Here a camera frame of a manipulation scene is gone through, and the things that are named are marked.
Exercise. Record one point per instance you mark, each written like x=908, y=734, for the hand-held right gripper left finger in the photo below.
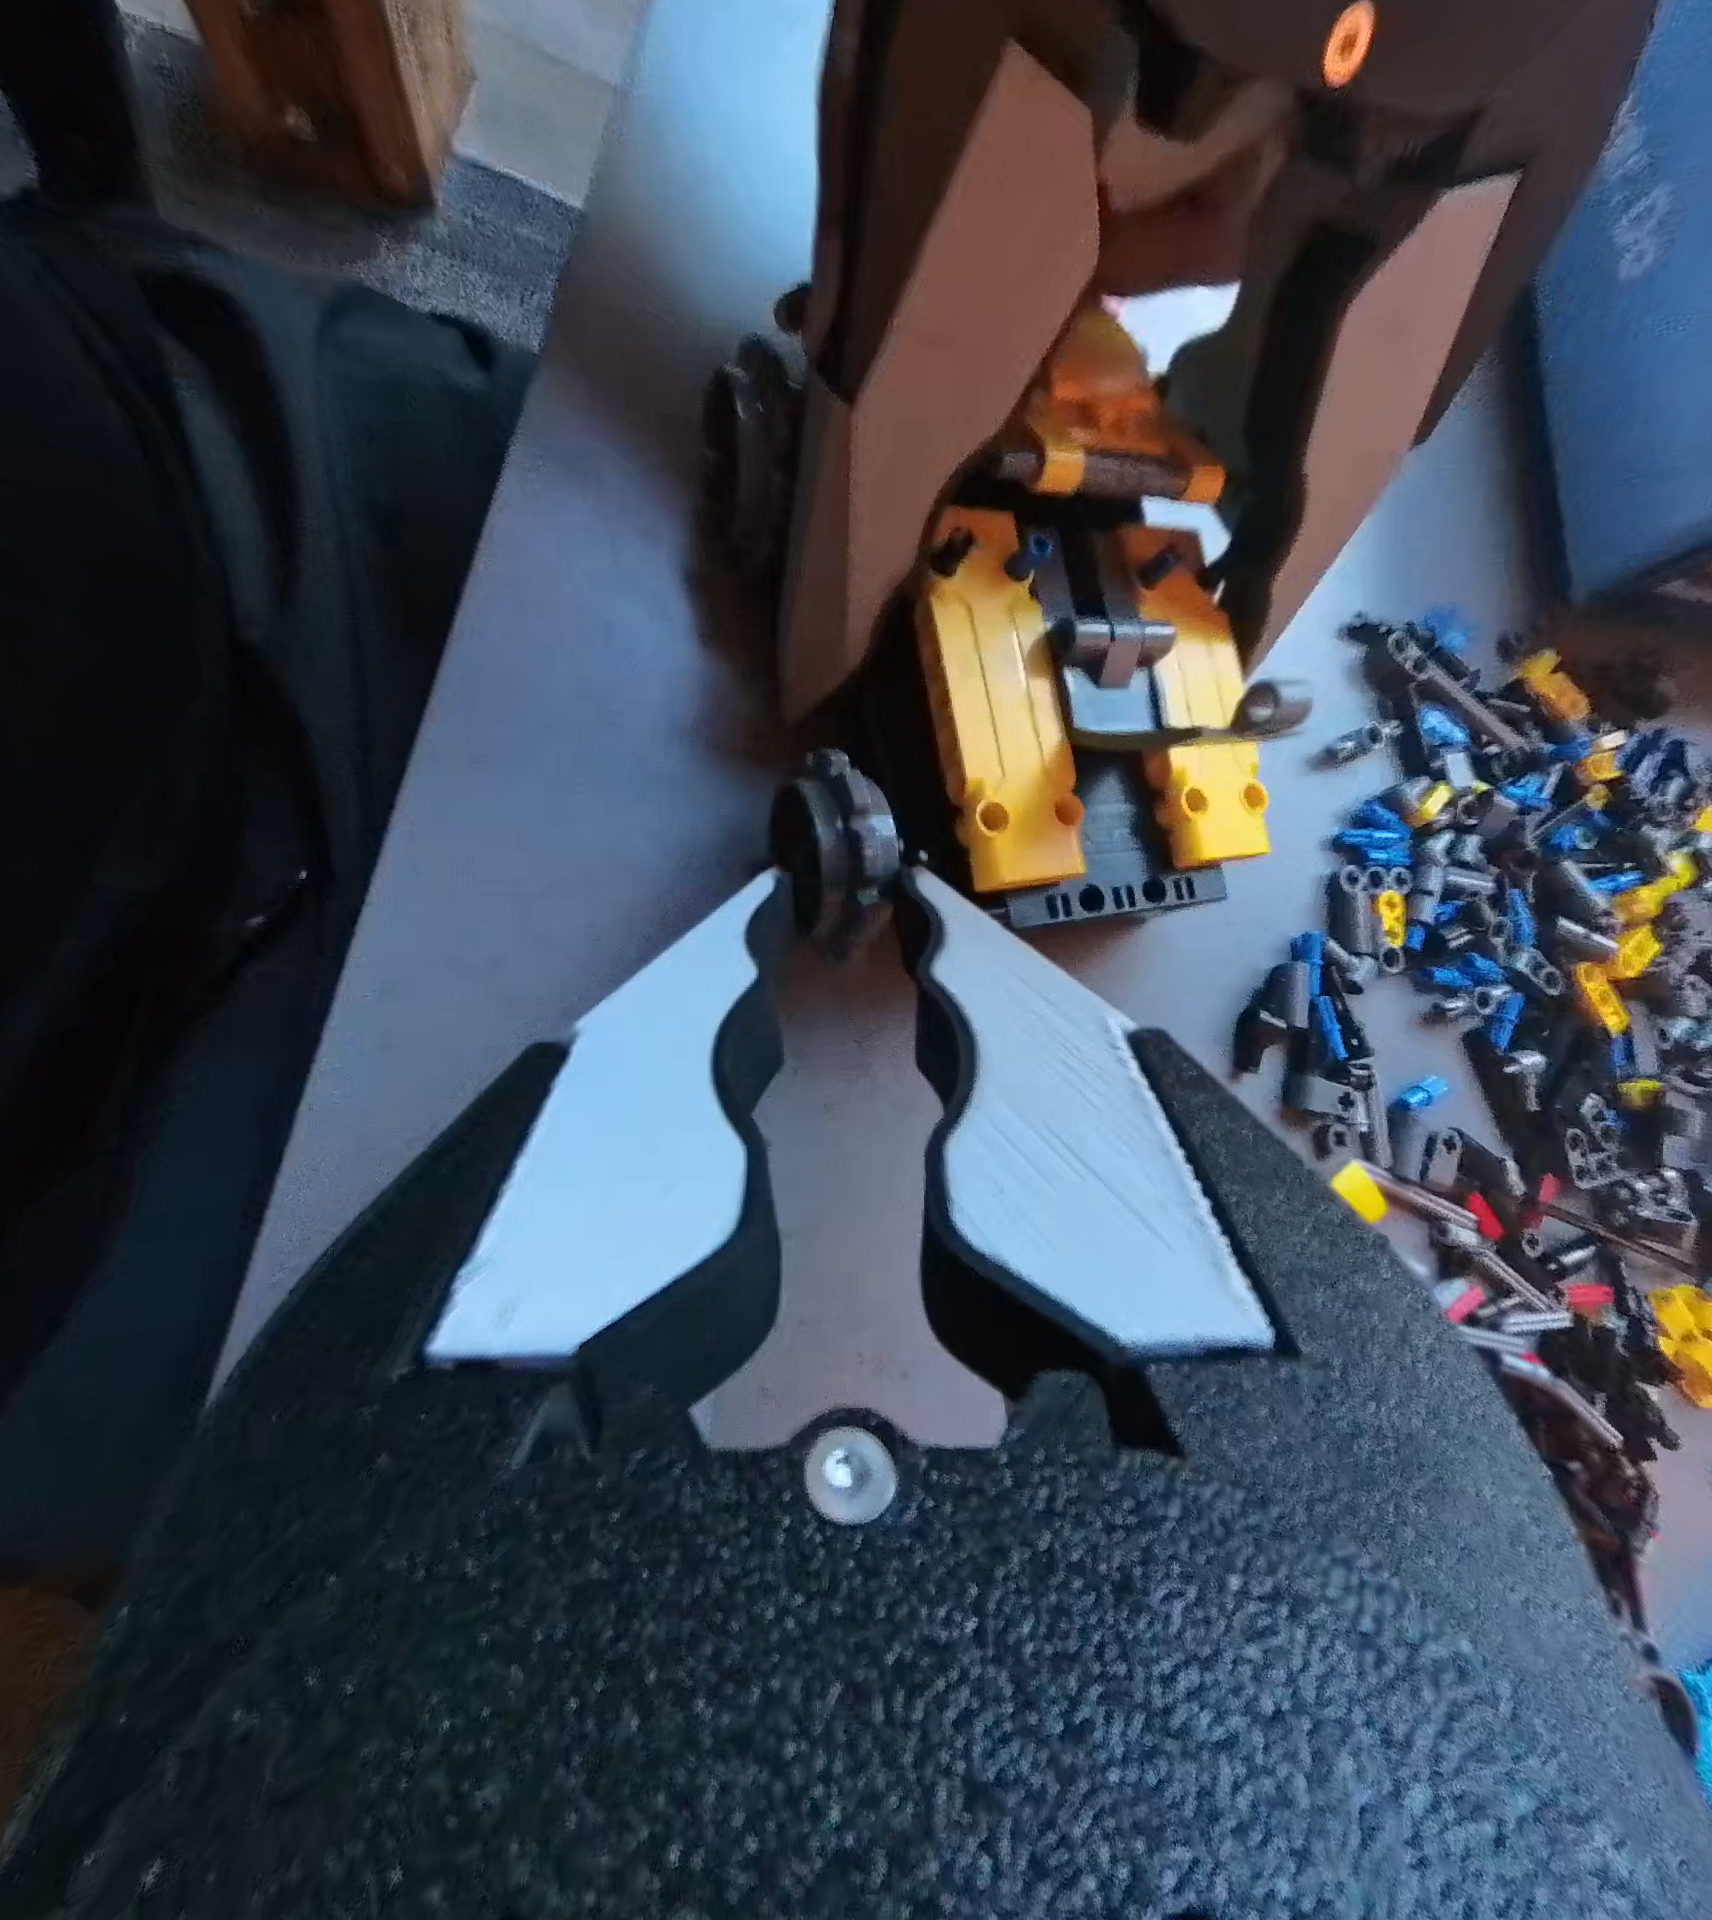
x=619, y=1169

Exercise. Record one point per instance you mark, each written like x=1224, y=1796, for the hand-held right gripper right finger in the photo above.
x=1096, y=1186

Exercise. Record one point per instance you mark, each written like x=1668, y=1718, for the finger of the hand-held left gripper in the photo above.
x=947, y=330
x=1383, y=390

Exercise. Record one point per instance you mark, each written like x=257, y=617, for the yellow toy brick vehicle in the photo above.
x=982, y=703

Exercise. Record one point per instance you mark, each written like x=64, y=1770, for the black gear wheel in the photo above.
x=836, y=840

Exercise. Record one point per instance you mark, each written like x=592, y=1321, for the grey desk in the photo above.
x=572, y=748

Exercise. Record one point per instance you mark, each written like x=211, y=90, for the dark blue cardboard kit box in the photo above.
x=1665, y=375

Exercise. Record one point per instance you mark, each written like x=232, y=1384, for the pile of small brick parts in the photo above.
x=1546, y=973

